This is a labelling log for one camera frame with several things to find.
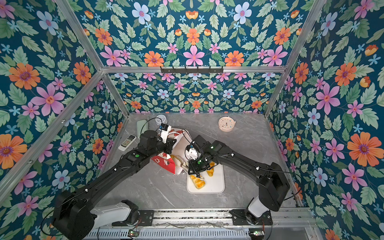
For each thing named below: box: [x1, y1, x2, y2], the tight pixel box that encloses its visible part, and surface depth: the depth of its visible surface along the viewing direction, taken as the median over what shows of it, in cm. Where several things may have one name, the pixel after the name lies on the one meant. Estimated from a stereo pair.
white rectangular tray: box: [186, 164, 225, 194], surface depth 86 cm
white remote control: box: [118, 134, 137, 152], surface depth 103 cm
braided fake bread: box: [189, 175, 206, 190], surface depth 83 cm
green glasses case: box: [136, 119, 149, 138], surface depth 113 cm
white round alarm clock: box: [155, 114, 168, 126], surface depth 113 cm
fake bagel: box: [170, 155, 184, 167], surface depth 83 cm
